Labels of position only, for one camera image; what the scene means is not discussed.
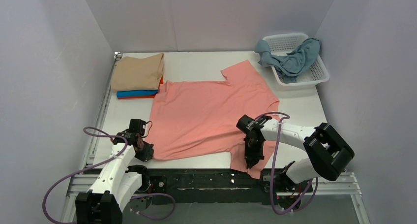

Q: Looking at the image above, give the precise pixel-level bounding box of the pink t-shirt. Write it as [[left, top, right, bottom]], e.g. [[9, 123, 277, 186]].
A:
[[147, 61, 279, 179]]

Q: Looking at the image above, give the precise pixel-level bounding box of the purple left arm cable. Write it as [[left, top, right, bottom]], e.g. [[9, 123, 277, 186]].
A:
[[42, 127, 177, 224]]

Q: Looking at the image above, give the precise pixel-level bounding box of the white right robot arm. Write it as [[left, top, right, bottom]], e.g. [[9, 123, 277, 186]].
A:
[[237, 113, 355, 185]]

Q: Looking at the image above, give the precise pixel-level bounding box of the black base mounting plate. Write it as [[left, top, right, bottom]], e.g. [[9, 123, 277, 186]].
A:
[[119, 168, 313, 205]]

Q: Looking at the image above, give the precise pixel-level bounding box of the blue folded t-shirt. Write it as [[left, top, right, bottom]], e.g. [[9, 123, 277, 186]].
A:
[[116, 90, 159, 98]]

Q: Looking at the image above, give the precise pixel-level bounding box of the grey-blue t-shirt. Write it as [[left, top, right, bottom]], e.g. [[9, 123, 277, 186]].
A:
[[255, 38, 321, 83]]

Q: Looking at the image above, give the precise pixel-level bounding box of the aluminium frame rail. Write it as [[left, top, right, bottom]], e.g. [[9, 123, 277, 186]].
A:
[[61, 51, 370, 224]]

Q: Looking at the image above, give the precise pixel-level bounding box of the orange folded t-shirt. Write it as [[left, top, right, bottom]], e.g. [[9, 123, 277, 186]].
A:
[[116, 89, 159, 100]]

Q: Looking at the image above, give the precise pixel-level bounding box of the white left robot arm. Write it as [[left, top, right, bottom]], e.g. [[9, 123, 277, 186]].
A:
[[75, 119, 154, 224]]

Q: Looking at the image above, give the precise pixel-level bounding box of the beige folded t-shirt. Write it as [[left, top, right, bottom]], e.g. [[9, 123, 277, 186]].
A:
[[111, 53, 165, 92]]

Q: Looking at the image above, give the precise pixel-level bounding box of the white plastic laundry basket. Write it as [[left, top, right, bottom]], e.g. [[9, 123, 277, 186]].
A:
[[263, 32, 329, 91]]

